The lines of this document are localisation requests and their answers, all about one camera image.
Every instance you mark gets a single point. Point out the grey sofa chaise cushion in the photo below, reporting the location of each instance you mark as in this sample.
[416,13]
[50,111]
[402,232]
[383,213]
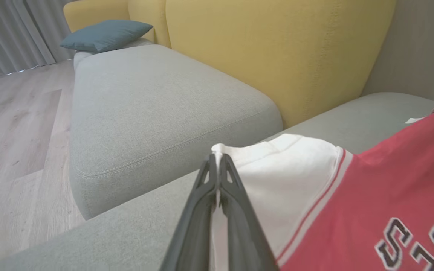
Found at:
[126,233]

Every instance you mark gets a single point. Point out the yellow sofa back cushion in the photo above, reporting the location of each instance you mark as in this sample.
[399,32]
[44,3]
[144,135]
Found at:
[92,11]
[277,52]
[149,15]

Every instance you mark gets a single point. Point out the teal throw pillow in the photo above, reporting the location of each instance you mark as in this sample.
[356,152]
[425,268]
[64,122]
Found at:
[104,35]

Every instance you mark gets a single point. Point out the beige upholstered panel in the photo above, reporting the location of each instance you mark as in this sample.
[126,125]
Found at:
[409,45]

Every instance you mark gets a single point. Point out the red jersey white sleeves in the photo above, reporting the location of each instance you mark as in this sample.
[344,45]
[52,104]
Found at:
[390,180]

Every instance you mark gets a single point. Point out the grey sofa seat cushion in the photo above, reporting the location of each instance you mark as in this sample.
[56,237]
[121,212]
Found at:
[85,56]
[156,113]

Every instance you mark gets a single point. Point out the grey curtain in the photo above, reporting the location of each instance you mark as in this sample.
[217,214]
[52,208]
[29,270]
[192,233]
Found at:
[9,34]

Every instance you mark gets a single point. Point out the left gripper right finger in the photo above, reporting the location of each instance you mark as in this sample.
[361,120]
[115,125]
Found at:
[243,233]

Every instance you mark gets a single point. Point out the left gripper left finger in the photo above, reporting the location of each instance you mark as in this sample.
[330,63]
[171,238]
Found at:
[194,226]

